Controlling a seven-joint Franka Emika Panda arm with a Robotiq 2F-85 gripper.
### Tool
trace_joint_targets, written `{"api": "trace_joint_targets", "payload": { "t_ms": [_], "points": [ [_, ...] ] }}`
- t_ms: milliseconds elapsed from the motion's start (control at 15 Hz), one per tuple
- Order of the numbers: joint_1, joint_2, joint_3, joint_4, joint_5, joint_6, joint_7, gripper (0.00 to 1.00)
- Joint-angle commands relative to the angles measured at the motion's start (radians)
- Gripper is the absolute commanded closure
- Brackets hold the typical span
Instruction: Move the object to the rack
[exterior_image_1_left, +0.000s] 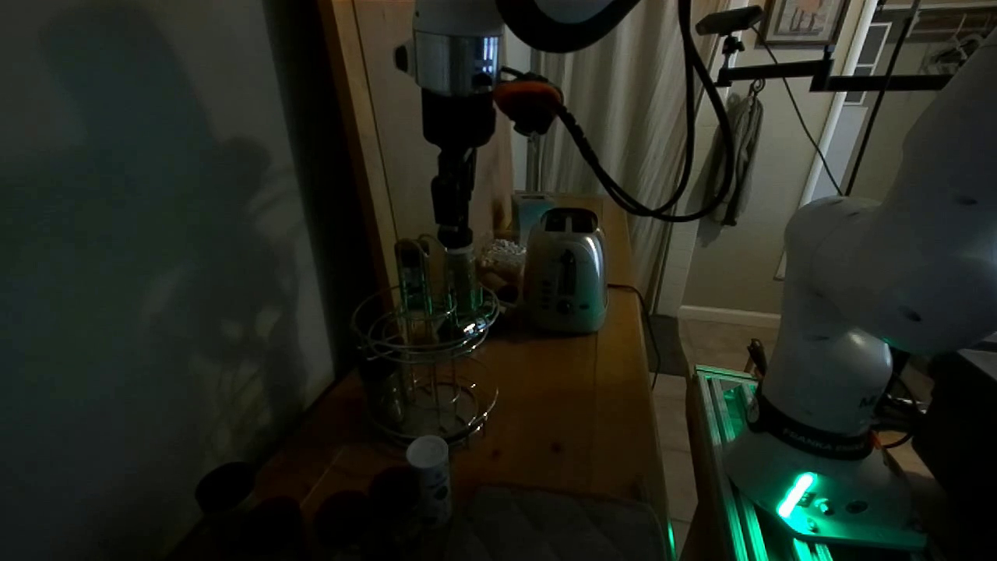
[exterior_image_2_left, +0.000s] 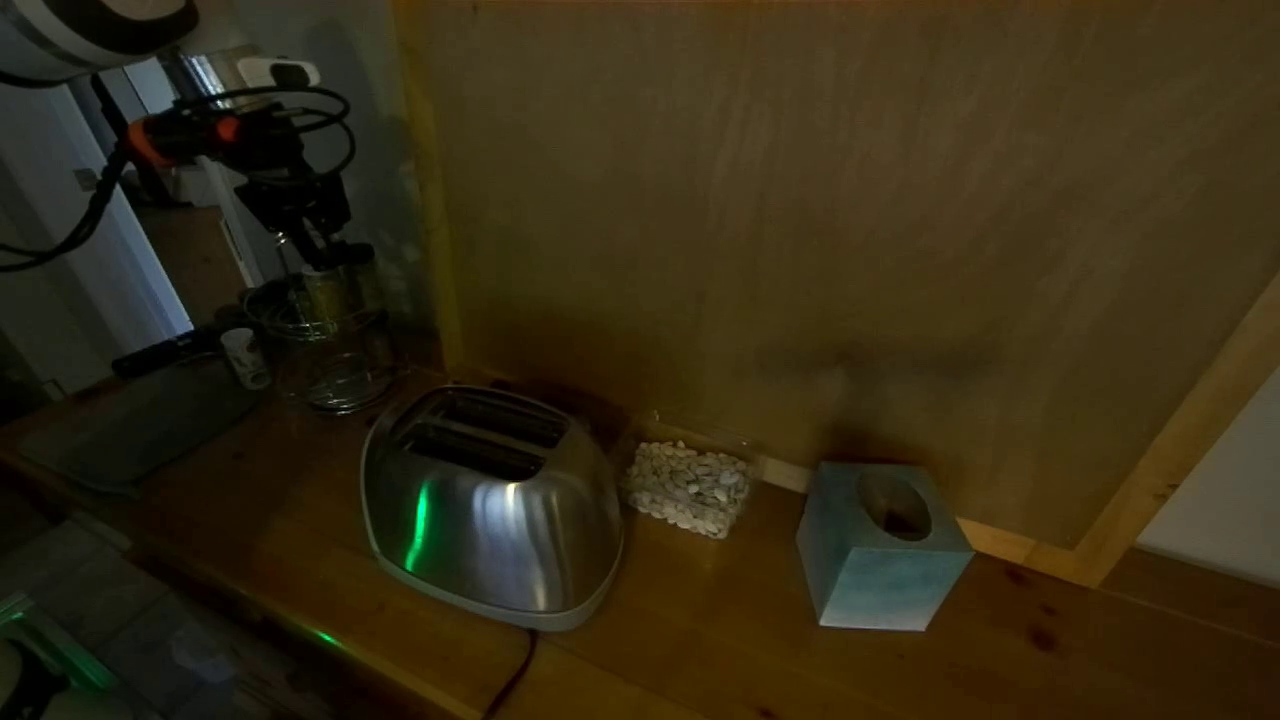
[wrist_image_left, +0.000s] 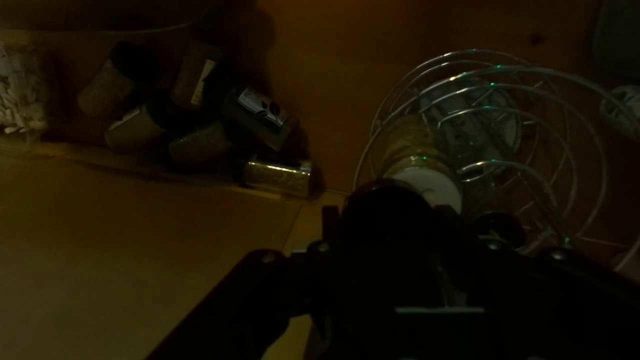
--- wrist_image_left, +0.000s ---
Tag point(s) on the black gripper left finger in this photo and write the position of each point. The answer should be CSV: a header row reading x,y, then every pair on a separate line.
x,y
330,230

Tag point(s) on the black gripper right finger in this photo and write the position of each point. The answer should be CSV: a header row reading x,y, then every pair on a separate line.
x,y
497,230

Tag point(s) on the dark lidded spice jar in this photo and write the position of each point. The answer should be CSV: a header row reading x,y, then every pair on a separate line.
x,y
193,73
201,140
132,126
387,220
110,81

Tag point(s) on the glittery gold spice jar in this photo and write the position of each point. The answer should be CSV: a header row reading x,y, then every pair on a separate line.
x,y
276,178

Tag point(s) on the white labelled spice jar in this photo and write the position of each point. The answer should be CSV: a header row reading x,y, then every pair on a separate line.
x,y
256,112

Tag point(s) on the large wooden board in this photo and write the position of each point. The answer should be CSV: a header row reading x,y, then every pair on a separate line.
x,y
120,267

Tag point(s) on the dark grey mat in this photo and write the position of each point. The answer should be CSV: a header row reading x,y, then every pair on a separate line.
x,y
620,41

